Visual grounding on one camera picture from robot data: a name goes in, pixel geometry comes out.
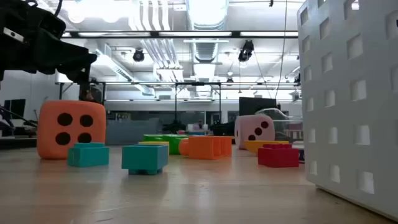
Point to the grey translucent bin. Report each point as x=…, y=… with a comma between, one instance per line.
x=130, y=132

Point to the black ceiling spotlight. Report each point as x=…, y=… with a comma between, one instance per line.
x=138, y=55

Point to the clear plastic bin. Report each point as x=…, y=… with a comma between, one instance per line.
x=286, y=124

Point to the black rig frame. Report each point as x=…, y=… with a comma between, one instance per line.
x=199, y=83

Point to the white perforated basket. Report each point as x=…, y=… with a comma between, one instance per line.
x=342, y=109

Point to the black monitor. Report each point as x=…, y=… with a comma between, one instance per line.
x=256, y=105
x=17, y=107

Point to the blue playing cards box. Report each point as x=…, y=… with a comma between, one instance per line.
x=301, y=155

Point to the small red toy brick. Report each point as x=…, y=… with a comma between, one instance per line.
x=278, y=157

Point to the small teal toy brick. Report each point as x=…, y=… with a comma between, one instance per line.
x=144, y=157
x=88, y=155

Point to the silver ventilation duct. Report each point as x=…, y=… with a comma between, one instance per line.
x=206, y=15

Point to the pink foam die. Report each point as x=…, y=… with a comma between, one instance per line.
x=248, y=123

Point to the orange toy brick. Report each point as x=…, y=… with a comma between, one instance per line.
x=264, y=144

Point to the long green toy brick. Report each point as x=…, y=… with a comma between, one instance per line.
x=152, y=137

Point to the black light rail beam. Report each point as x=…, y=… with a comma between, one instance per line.
x=186, y=34

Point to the small yellow toy brick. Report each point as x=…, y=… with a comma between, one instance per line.
x=154, y=143

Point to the black hanging camera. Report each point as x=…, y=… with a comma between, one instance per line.
x=246, y=51

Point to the short green toy brick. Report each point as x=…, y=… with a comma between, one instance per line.
x=174, y=146

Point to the orange foam die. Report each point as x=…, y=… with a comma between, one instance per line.
x=49, y=140

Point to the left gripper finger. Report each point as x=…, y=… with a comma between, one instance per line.
x=71, y=54
x=77, y=74

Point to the orange wedge toy block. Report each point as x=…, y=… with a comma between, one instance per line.
x=205, y=147

